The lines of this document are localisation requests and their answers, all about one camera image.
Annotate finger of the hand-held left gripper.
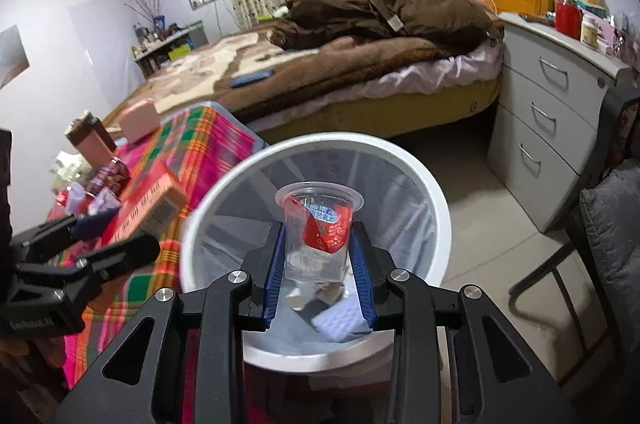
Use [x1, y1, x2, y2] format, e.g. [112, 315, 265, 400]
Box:
[10, 211, 118, 257]
[30, 234, 161, 299]

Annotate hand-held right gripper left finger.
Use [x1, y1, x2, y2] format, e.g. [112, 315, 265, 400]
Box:
[50, 221, 288, 424]

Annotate white foam fruit net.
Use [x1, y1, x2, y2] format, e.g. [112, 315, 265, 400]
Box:
[310, 296, 368, 345]
[90, 191, 123, 217]

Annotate white jar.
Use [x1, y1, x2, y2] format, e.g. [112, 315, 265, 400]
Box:
[580, 14, 601, 47]

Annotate bed with brown blanket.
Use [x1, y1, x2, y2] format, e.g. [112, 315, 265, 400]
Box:
[107, 21, 503, 125]

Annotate yellowish plastic bag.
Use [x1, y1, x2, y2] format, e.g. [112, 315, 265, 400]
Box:
[50, 150, 93, 192]

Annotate dried flower branches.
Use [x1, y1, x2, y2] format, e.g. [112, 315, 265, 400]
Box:
[125, 0, 166, 24]

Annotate plaid tablecloth table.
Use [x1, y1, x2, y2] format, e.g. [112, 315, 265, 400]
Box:
[45, 104, 271, 424]

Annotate orange red box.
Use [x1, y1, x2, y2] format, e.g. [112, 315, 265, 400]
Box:
[102, 164, 191, 247]

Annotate clear bottle with red label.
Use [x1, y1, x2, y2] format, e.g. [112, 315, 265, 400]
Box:
[55, 184, 93, 217]

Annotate grey drawer cabinet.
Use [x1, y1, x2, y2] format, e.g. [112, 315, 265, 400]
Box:
[487, 11, 633, 235]

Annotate wall mirror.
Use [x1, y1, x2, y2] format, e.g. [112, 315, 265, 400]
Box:
[0, 25, 30, 89]

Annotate white trash bin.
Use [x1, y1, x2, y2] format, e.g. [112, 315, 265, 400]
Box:
[179, 133, 453, 375]

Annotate yellow bed base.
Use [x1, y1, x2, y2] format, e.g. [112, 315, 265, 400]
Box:
[255, 76, 502, 145]

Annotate brown coat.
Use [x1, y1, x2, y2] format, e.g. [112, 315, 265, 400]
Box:
[267, 0, 501, 52]

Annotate small desk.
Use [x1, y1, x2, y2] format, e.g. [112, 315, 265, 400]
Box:
[132, 21, 208, 77]

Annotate chair with grey cushion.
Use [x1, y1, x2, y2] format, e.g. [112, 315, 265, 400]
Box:
[510, 86, 640, 405]

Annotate pink bed sheet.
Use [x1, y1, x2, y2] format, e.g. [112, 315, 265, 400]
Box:
[360, 38, 506, 97]

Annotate red jar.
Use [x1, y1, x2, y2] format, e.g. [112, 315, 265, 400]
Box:
[555, 0, 583, 39]

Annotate pink mug with brown lid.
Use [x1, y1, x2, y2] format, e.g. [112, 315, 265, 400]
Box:
[64, 110, 117, 169]

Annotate pink tissue box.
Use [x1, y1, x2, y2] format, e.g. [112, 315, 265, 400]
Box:
[116, 98, 162, 142]

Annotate clear plastic cup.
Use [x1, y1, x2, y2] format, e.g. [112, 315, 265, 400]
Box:
[274, 180, 365, 283]

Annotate dark blue phone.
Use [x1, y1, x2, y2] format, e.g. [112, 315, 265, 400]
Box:
[230, 70, 275, 88]

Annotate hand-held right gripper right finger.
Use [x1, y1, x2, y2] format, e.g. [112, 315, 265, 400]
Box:
[350, 224, 583, 424]

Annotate dark red can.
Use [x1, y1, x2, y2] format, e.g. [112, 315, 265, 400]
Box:
[85, 156, 132, 199]

